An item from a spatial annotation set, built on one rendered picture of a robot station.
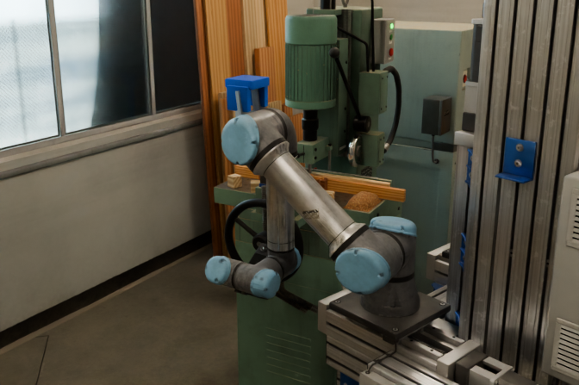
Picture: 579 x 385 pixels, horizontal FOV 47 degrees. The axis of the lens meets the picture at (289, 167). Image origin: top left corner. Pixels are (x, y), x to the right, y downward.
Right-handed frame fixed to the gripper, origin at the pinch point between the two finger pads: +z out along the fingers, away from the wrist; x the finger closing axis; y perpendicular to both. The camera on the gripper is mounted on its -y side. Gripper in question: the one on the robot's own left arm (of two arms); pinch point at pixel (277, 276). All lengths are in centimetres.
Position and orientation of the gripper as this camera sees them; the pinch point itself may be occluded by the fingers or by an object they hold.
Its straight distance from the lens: 210.3
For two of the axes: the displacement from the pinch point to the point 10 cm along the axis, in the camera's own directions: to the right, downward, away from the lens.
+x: 8.5, 1.6, -4.9
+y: -2.7, 9.5, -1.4
